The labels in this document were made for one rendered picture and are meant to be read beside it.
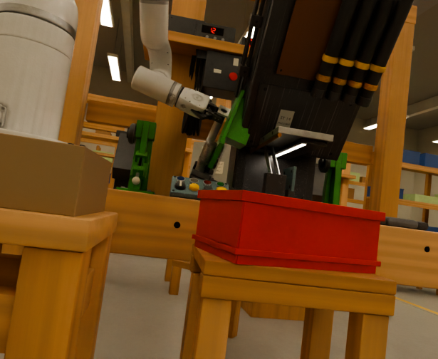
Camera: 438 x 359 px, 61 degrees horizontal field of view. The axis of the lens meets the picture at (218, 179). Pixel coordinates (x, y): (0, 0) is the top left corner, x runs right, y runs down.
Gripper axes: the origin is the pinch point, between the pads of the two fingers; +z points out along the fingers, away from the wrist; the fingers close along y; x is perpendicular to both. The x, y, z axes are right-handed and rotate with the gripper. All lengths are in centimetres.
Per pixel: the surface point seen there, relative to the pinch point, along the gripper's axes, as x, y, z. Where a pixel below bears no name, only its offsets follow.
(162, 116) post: 20.1, 14.4, -20.2
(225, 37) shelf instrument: -12.7, 35.5, -9.5
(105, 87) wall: 559, 828, -298
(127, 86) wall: 541, 853, -243
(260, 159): 7.8, -2.8, 20.2
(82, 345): 5, -85, -9
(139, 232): 5, -57, -8
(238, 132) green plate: -4.5, -12.3, 7.1
